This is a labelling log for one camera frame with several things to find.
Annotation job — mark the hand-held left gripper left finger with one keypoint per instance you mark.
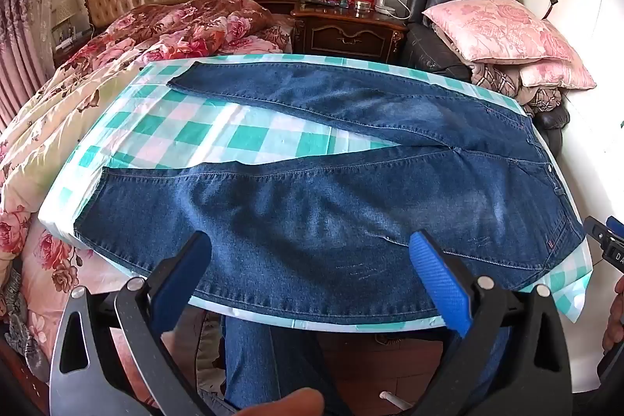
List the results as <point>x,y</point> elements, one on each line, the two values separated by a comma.
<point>178,284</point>

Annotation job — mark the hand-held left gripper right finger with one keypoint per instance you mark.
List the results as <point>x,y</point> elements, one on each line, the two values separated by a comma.
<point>438,279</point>

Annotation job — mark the blue denim pants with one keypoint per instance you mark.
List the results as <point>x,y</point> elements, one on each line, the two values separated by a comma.
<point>317,211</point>

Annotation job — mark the person's right hand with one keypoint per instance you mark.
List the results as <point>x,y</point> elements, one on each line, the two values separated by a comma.
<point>616,313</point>

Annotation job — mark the person's left hand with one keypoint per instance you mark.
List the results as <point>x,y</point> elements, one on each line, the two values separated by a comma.
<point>282,404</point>

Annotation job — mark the person's legs in jeans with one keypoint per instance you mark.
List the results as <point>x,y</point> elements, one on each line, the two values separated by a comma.
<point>268,357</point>

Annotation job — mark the white rod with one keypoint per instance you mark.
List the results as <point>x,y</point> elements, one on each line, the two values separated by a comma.
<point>392,399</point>

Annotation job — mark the green white checkered tablecloth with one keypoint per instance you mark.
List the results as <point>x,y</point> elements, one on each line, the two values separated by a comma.
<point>195,128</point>

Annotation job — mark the grey patterned cloth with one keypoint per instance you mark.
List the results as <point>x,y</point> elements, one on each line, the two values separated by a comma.
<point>22,328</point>

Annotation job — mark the small pink pillow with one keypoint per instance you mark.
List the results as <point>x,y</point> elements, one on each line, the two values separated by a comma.
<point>555,74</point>

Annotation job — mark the white wardrobe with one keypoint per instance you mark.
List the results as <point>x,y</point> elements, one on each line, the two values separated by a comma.
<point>585,55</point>

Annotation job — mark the brown patterned folded blanket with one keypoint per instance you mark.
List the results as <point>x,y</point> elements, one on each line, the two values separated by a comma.
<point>497,79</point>

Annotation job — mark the floral quilt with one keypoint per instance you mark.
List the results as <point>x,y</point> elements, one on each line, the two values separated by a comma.
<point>58,104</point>

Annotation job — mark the black leather armchair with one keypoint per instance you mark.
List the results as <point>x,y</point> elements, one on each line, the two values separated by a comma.
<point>429,50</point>

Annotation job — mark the large pink floral pillow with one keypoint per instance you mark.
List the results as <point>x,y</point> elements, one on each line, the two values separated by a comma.
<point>502,28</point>

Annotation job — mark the dark wooden nightstand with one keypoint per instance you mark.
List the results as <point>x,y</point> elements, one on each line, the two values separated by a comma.
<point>348,33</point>
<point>73,43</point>

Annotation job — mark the dark red floral pillow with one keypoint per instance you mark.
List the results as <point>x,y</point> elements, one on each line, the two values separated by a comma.
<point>195,19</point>

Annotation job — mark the white power strip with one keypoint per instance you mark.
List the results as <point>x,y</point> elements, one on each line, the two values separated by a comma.
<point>385,9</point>

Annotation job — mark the pink curtain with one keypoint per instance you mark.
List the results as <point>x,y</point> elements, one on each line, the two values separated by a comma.
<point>22,55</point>

